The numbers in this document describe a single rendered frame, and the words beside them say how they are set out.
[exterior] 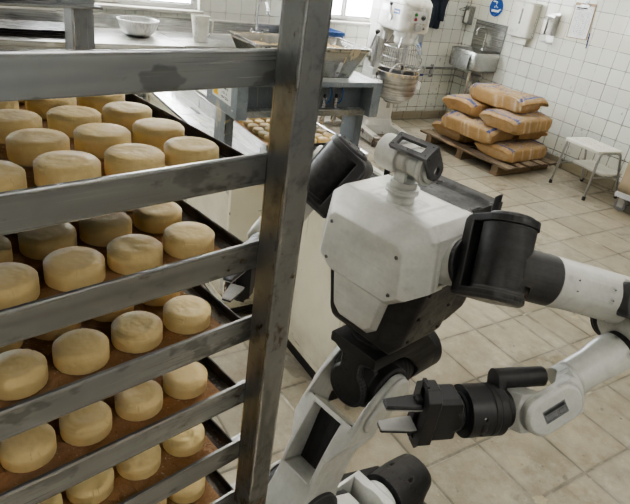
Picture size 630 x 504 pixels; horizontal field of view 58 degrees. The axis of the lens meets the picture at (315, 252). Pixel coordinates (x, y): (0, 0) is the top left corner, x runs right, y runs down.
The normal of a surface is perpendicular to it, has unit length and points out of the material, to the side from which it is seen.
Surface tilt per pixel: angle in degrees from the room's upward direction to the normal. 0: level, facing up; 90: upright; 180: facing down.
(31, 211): 90
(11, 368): 0
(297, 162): 90
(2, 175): 0
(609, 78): 90
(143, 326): 0
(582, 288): 61
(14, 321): 90
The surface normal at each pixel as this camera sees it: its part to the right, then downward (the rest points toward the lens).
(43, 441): 0.13, -0.87
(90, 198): 0.67, 0.43
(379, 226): -0.43, -0.46
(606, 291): 0.22, 0.00
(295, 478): -0.66, -0.05
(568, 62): -0.85, 0.14
